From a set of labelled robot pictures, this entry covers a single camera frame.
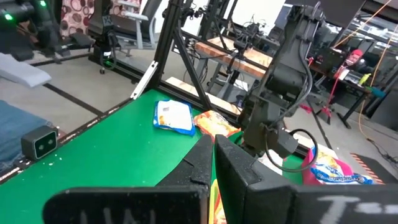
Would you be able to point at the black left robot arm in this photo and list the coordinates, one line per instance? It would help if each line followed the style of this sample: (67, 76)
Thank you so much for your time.
(289, 71)

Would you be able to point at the black robot arm green light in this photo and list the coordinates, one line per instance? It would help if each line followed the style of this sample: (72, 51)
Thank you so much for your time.
(102, 31)
(18, 12)

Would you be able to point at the blue Maruchan noodle packet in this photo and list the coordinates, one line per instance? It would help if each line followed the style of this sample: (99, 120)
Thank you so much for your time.
(335, 174)
(174, 116)

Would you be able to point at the black table-level camera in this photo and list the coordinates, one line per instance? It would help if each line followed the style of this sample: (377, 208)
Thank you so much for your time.
(40, 143)

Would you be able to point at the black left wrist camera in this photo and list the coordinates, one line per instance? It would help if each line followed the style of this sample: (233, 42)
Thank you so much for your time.
(286, 143)

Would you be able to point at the circle-patterned curtain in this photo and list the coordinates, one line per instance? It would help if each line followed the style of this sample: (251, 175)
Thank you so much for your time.
(76, 15)

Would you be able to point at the black desk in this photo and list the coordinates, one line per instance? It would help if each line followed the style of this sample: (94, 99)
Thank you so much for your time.
(353, 107)

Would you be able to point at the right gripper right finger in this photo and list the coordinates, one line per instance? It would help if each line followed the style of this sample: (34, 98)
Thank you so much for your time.
(280, 205)

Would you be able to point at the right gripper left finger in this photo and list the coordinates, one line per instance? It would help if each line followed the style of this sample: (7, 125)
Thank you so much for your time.
(140, 205)

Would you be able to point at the small yellow-green object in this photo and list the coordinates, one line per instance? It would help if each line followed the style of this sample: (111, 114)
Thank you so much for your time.
(364, 78)

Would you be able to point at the white strip on frame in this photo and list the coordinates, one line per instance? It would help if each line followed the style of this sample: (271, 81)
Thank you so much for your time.
(144, 79)

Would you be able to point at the black hazard-striped floor mat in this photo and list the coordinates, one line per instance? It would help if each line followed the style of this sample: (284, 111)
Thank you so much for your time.
(373, 168)

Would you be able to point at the grey office chair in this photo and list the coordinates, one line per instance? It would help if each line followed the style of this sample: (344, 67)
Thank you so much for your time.
(136, 31)

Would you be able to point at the small red object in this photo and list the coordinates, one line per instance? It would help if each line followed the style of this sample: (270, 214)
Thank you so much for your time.
(355, 56)

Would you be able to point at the wooden-top work table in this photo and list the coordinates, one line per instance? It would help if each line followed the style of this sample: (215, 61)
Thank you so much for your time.
(236, 62)

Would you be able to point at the black aluminium table frame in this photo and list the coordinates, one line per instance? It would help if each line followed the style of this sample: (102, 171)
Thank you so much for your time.
(169, 40)

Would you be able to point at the light grey chair armrest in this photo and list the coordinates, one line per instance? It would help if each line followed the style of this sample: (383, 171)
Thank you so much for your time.
(18, 71)

